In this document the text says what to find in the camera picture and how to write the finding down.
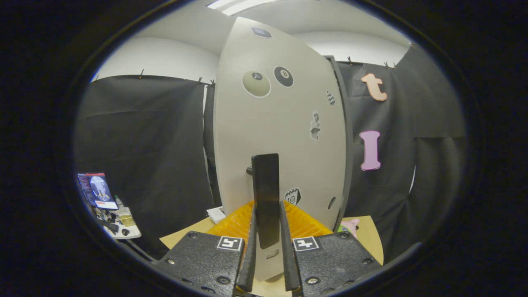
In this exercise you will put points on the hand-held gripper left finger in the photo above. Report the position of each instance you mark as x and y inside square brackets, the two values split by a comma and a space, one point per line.
[250, 264]

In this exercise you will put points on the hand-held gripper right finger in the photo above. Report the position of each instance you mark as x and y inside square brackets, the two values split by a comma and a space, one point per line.
[288, 264]

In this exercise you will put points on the white shoe cabinet door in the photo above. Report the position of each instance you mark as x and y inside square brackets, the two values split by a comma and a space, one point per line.
[264, 136]

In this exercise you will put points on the white cover book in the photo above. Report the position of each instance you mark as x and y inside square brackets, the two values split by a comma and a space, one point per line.
[216, 214]

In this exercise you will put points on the pink green plush toy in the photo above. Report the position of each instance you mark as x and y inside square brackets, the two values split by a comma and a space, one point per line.
[350, 225]

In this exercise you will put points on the cluttered white desk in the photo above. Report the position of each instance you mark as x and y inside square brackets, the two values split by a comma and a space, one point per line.
[121, 225]

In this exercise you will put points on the black backdrop cloth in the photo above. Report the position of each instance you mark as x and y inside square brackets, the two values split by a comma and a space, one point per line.
[156, 144]

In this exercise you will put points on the computer monitor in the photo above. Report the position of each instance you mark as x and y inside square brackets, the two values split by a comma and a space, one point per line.
[97, 189]

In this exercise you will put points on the long ceiling light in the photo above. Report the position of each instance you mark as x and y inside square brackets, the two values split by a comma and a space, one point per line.
[235, 5]

